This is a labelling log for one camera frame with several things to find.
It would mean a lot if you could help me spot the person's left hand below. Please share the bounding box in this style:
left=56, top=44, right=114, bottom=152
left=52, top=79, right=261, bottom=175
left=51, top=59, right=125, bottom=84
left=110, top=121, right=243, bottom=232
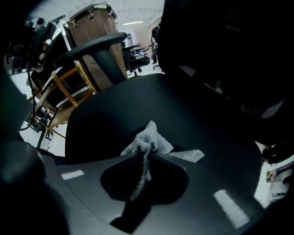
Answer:
left=34, top=42, right=50, bottom=71

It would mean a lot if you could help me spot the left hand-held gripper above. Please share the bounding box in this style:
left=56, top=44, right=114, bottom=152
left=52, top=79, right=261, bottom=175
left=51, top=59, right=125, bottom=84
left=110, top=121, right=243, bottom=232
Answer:
left=5, top=14, right=66, bottom=74

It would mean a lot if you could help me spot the grey cloth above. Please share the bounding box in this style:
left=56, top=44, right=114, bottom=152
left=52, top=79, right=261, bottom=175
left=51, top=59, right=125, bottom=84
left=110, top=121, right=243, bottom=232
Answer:
left=120, top=120, right=205, bottom=202

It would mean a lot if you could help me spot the black office chair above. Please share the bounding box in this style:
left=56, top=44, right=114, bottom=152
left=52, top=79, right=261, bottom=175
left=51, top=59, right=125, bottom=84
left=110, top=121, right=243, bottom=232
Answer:
left=121, top=44, right=151, bottom=77
left=158, top=0, right=294, bottom=165

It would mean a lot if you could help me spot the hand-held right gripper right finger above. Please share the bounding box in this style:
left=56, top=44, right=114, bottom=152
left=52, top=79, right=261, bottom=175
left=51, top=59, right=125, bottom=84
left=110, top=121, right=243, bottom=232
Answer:
left=135, top=152, right=265, bottom=235

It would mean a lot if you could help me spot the black office chair seat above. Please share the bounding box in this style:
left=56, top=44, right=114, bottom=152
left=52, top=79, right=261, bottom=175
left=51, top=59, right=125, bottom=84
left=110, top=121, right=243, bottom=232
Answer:
left=64, top=73, right=264, bottom=166

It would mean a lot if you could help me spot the black chair armrest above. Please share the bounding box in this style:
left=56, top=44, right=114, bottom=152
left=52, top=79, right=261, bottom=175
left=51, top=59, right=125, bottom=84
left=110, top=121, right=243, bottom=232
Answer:
left=54, top=32, right=129, bottom=93

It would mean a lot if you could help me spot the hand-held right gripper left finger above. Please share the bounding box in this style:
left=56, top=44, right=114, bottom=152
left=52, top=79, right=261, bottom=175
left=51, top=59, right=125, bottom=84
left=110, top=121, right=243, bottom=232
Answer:
left=43, top=152, right=148, bottom=235

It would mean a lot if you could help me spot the steel housekeeping cart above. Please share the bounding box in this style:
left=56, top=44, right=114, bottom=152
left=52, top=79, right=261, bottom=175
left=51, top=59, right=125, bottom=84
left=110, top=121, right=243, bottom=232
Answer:
left=34, top=1, right=118, bottom=144

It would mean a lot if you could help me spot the brown cart bag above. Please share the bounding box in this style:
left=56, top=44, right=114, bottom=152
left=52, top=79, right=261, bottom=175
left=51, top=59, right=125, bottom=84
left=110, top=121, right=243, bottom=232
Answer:
left=66, top=2, right=129, bottom=93

